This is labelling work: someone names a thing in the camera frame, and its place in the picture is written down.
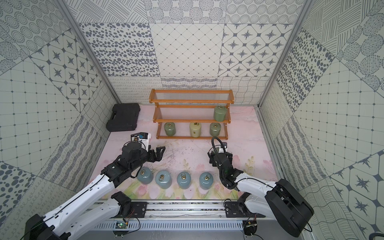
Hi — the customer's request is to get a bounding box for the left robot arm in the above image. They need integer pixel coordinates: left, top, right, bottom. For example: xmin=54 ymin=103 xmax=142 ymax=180
xmin=22 ymin=141 xmax=166 ymax=240

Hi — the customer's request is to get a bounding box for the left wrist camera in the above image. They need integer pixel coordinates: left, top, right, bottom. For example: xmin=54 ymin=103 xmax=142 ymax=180
xmin=131 ymin=132 xmax=151 ymax=143

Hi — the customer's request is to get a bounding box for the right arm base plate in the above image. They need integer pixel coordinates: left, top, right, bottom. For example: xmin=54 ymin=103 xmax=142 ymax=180
xmin=224 ymin=201 xmax=266 ymax=218

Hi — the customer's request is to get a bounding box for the black plastic tool case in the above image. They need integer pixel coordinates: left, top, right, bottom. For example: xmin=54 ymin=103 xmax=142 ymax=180
xmin=106 ymin=103 xmax=141 ymax=132

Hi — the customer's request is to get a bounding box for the aluminium mounting rail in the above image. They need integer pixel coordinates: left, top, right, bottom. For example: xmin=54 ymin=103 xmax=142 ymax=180
xmin=64 ymin=199 xmax=310 ymax=221

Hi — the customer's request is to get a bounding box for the wooden three-tier shelf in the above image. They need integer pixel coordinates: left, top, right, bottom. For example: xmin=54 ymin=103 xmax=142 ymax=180
xmin=149 ymin=89 xmax=235 ymax=140

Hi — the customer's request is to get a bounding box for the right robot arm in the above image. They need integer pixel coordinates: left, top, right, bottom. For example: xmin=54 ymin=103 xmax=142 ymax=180
xmin=208 ymin=148 xmax=314 ymax=238

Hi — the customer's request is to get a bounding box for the green canister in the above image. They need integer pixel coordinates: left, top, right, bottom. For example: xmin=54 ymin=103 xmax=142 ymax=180
xmin=164 ymin=122 xmax=176 ymax=137
xmin=214 ymin=106 xmax=228 ymax=122
xmin=210 ymin=123 xmax=222 ymax=137

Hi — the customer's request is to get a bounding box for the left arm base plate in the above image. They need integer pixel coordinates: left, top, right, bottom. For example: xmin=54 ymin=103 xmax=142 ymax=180
xmin=112 ymin=202 xmax=148 ymax=219

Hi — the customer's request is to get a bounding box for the yellow canister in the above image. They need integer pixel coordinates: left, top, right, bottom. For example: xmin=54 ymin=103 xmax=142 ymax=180
xmin=190 ymin=122 xmax=202 ymax=138

